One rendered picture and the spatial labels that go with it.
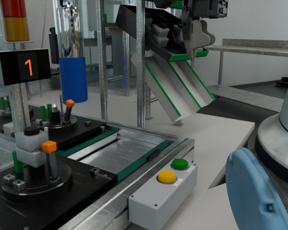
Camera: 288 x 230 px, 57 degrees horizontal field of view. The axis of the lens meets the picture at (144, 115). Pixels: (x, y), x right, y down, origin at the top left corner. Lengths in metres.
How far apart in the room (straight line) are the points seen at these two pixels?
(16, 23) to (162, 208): 0.49
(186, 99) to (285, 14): 6.71
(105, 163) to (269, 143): 0.58
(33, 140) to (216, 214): 0.45
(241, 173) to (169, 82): 0.76
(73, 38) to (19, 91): 0.97
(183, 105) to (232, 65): 5.47
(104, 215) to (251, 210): 0.30
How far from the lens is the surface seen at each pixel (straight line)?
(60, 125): 0.90
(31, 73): 0.67
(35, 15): 4.45
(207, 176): 0.85
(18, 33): 0.66
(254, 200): 0.28
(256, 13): 6.84
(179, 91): 1.01
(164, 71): 1.05
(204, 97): 1.14
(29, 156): 0.57
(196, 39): 0.64
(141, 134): 0.88
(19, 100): 0.72
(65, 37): 1.65
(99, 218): 0.52
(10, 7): 0.66
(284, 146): 0.27
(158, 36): 0.94
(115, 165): 0.78
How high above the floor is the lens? 1.28
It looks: 17 degrees down
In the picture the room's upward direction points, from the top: straight up
